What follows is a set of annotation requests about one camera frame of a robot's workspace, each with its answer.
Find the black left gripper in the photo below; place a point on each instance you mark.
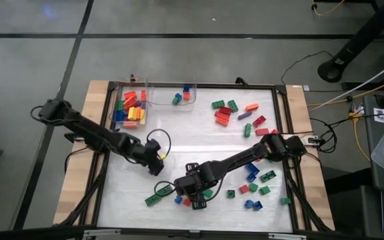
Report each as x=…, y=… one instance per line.
x=145, y=151

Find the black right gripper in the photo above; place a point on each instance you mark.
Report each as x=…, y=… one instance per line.
x=195, y=185

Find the small red block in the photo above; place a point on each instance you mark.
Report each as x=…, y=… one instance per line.
x=187, y=202
x=244, y=189

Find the small blue block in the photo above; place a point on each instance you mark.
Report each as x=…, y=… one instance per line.
x=249, y=204
x=186, y=89
x=178, y=200
x=178, y=96
x=251, y=178
x=257, y=206

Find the long green block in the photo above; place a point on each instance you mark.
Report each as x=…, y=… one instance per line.
x=153, y=200
x=120, y=105
x=165, y=191

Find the small green block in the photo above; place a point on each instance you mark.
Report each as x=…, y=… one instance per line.
x=253, y=187
x=175, y=101
x=285, y=201
x=264, y=190
x=231, y=194

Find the long light orange block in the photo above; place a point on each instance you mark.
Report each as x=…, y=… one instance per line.
x=130, y=124

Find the long yellow block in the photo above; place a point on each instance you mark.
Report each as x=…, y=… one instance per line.
x=142, y=117
x=132, y=113

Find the long blue block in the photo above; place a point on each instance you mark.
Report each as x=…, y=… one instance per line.
x=119, y=116

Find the long red block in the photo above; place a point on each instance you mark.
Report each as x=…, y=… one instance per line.
x=130, y=103

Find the small orange block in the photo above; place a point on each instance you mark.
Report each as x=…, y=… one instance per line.
x=186, y=96

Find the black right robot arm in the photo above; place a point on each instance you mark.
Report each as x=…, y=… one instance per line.
x=245, y=155

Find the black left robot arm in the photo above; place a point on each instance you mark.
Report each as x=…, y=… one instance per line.
x=88, y=131

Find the clear plastic bin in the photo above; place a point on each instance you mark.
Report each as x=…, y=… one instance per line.
x=127, y=86
x=162, y=100

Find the small black clamp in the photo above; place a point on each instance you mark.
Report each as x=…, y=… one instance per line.
x=132, y=79

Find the dark cart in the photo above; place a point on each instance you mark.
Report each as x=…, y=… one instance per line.
x=375, y=186

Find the black stand with round foot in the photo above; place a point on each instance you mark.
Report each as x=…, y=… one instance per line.
x=362, y=36

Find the white metal bracket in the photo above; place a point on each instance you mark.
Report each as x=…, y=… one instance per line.
x=288, y=236
x=102, y=232

